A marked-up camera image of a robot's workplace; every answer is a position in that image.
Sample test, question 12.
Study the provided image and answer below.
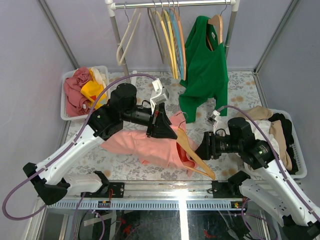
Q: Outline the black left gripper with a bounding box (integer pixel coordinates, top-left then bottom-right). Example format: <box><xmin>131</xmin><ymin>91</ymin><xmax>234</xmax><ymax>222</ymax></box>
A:
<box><xmin>121</xmin><ymin>101</ymin><xmax>179</xmax><ymax>137</ymax></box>

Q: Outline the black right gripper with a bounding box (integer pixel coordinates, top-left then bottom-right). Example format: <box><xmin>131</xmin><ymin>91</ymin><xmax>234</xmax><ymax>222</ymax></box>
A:
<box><xmin>190</xmin><ymin>131</ymin><xmax>242</xmax><ymax>160</ymax></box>

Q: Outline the wooden hanger with green shirt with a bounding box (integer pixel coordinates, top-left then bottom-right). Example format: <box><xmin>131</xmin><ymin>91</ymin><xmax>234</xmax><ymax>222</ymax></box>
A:
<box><xmin>176</xmin><ymin>120</ymin><xmax>216</xmax><ymax>181</ymax></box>

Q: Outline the salmon pink t shirt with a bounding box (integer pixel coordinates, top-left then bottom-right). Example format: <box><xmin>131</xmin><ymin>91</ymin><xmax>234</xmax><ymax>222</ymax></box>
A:
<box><xmin>99</xmin><ymin>113</ymin><xmax>203</xmax><ymax>177</ymax></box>

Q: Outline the white garment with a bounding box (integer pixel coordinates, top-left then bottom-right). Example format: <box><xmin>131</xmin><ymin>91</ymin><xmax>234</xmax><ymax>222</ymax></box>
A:
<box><xmin>247</xmin><ymin>120</ymin><xmax>280</xmax><ymax>158</ymax></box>

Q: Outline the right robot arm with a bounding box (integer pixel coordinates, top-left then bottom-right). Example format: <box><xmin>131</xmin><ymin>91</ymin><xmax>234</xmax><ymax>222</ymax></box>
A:
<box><xmin>195</xmin><ymin>117</ymin><xmax>320</xmax><ymax>240</ymax></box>

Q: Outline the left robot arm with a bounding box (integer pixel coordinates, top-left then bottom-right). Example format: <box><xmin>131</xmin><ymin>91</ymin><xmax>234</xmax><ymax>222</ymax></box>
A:
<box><xmin>23</xmin><ymin>80</ymin><xmax>177</xmax><ymax>206</ymax></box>

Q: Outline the green t shirt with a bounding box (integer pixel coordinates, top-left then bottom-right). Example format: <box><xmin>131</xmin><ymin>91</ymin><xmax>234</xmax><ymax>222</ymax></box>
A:
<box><xmin>178</xmin><ymin>16</ymin><xmax>229</xmax><ymax>124</ymax></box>

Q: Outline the cream plastic hanger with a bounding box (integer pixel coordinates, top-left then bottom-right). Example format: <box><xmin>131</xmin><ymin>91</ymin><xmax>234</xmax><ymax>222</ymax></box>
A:
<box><xmin>116</xmin><ymin>9</ymin><xmax>141</xmax><ymax>66</ymax></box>

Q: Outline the grey plastic hanger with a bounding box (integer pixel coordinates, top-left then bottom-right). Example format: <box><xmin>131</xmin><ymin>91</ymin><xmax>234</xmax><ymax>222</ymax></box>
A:
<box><xmin>147</xmin><ymin>7</ymin><xmax>165</xmax><ymax>64</ymax></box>

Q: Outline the blue plastic hanger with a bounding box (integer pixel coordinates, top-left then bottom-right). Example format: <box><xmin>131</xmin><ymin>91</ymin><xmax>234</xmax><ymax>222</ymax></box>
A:
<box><xmin>168</xmin><ymin>2</ymin><xmax>187</xmax><ymax>81</ymax></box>

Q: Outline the yellow hanger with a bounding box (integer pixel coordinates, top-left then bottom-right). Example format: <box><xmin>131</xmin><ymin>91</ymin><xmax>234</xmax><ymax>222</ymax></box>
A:
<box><xmin>161</xmin><ymin>9</ymin><xmax>178</xmax><ymax>80</ymax></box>
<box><xmin>152</xmin><ymin>8</ymin><xmax>178</xmax><ymax>79</ymax></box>

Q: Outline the right wooden hanger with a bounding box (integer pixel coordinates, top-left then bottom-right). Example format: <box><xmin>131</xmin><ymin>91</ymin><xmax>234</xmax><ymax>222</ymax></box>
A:
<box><xmin>207</xmin><ymin>1</ymin><xmax>228</xmax><ymax>44</ymax></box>

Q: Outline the beige garment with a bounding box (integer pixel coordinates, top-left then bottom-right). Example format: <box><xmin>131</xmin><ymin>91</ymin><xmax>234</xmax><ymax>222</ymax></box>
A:
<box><xmin>244</xmin><ymin>105</ymin><xmax>293</xmax><ymax>171</ymax></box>

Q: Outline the yellow garment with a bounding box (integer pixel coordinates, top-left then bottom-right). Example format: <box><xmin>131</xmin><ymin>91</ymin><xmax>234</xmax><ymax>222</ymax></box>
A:
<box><xmin>80</xmin><ymin>79</ymin><xmax>108</xmax><ymax>109</ymax></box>

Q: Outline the cream garment in left basket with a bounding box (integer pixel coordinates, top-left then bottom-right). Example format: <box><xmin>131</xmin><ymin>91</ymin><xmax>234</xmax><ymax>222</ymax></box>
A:
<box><xmin>89</xmin><ymin>67</ymin><xmax>107</xmax><ymax>88</ymax></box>

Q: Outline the black garment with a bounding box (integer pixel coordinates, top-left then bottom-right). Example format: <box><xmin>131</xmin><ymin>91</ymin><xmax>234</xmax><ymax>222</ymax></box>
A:
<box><xmin>268</xmin><ymin>113</ymin><xmax>298</xmax><ymax>174</ymax></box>

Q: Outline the dusty rose garment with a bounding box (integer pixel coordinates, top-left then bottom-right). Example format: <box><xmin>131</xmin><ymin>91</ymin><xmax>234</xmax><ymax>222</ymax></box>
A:
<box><xmin>63</xmin><ymin>66</ymin><xmax>93</xmax><ymax>117</ymax></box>

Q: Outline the white left laundry basket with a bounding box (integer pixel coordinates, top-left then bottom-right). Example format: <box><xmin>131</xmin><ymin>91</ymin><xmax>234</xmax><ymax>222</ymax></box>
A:
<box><xmin>60</xmin><ymin>65</ymin><xmax>110</xmax><ymax>121</ymax></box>

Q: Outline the white laundry basket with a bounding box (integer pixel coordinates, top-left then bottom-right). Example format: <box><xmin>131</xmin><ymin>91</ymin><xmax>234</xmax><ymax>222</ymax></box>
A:
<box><xmin>60</xmin><ymin>65</ymin><xmax>110</xmax><ymax>121</ymax></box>
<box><xmin>271</xmin><ymin>109</ymin><xmax>308</xmax><ymax>180</ymax></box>

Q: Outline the white right laundry basket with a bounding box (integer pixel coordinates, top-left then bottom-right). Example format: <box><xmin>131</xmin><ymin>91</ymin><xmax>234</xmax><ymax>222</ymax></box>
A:
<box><xmin>271</xmin><ymin>109</ymin><xmax>308</xmax><ymax>180</ymax></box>

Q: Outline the metal clothes rack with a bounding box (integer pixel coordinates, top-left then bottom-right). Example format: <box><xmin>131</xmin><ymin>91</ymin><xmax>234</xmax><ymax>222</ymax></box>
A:
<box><xmin>104</xmin><ymin>0</ymin><xmax>241</xmax><ymax>118</ymax></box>

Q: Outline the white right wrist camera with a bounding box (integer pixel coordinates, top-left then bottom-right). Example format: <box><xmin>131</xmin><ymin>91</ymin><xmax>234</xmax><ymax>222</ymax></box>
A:
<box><xmin>206</xmin><ymin>110</ymin><xmax>226</xmax><ymax>136</ymax></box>

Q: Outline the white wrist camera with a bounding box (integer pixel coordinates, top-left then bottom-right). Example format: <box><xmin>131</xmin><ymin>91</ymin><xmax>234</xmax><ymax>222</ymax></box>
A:
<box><xmin>206</xmin><ymin>110</ymin><xmax>226</xmax><ymax>136</ymax></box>
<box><xmin>150</xmin><ymin>78</ymin><xmax>169</xmax><ymax>114</ymax></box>

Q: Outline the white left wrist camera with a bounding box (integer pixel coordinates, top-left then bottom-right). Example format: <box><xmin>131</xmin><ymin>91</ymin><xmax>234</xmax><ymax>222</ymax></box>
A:
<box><xmin>150</xmin><ymin>78</ymin><xmax>169</xmax><ymax>114</ymax></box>

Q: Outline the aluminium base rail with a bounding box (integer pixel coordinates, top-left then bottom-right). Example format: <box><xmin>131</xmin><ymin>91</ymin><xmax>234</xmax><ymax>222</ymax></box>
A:
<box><xmin>49</xmin><ymin>180</ymin><xmax>245</xmax><ymax>211</ymax></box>

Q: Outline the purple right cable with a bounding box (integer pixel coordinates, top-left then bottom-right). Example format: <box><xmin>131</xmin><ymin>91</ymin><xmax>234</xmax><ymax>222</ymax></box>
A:
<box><xmin>216</xmin><ymin>104</ymin><xmax>320</xmax><ymax>240</ymax></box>

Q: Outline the purple cable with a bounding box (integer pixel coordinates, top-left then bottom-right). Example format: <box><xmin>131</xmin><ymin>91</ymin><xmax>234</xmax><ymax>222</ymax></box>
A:
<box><xmin>1</xmin><ymin>73</ymin><xmax>157</xmax><ymax>240</ymax></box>
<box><xmin>216</xmin><ymin>104</ymin><xmax>320</xmax><ymax>240</ymax></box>

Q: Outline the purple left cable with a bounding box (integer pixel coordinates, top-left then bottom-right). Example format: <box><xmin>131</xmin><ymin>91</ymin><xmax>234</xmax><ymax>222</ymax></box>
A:
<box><xmin>1</xmin><ymin>73</ymin><xmax>157</xmax><ymax>240</ymax></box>

